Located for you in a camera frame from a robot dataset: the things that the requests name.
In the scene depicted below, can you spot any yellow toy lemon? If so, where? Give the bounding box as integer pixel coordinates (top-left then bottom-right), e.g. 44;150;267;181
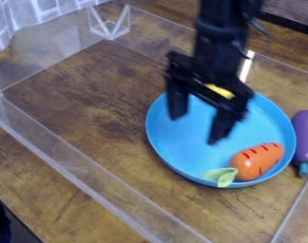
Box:
204;84;235;100

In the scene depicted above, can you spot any white patterned curtain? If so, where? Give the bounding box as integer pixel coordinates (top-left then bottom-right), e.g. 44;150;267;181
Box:
0;0;111;52

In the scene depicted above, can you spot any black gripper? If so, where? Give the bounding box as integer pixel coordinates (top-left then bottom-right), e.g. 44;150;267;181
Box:
164;35;254;145

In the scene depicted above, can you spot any purple toy eggplant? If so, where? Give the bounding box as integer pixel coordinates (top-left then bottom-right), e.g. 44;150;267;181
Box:
291;110;308;178

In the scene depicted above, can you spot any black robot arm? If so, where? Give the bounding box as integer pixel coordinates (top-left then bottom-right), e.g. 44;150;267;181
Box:
164;0;263;144

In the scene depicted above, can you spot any blue round tray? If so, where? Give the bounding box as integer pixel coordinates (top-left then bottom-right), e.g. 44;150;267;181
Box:
144;94;295;188

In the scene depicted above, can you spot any orange toy carrot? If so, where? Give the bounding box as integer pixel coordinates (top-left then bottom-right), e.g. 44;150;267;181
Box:
200;142;284;188

